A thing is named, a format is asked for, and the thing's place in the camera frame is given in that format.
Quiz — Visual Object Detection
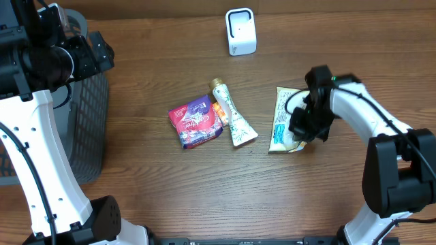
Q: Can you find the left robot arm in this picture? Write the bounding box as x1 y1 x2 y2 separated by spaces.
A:
1 1 151 244

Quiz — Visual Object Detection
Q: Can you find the white bottle gold cap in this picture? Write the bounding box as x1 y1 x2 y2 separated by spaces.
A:
209 78 258 147

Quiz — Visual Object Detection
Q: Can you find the white barcode scanner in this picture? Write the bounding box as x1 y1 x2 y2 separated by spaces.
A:
225 7 257 56

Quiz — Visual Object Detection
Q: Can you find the dark grey plastic basket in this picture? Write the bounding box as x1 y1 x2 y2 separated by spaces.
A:
1 1 108 184

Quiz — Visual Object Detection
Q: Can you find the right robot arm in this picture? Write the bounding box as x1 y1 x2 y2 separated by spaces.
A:
285 65 435 245

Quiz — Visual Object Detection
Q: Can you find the purple red pad package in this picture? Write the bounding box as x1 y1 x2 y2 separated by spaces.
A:
168 95 223 149

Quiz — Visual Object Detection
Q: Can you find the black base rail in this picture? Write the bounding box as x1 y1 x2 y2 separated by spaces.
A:
149 236 341 245

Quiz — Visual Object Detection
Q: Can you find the small orange packet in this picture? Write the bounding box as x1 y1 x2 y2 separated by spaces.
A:
213 102 228 127

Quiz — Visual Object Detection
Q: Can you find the yellow wipes package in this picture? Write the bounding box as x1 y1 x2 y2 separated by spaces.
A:
268 86 309 153

